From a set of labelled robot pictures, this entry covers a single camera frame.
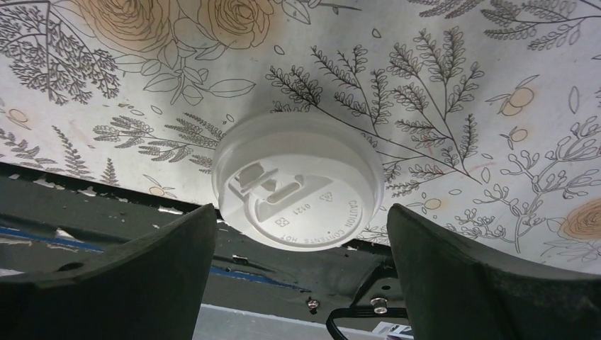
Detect white plastic cup lid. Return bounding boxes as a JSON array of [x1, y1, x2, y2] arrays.
[[211, 112, 384, 252]]

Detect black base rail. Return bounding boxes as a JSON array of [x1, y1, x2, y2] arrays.
[[1, 164, 405, 339]]

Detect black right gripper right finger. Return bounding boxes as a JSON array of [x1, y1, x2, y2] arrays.
[[387, 204, 600, 339]]

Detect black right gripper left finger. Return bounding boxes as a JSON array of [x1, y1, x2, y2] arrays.
[[1, 205, 217, 339]]

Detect floral patterned table mat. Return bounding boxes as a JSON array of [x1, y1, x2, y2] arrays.
[[1, 1, 600, 274]]

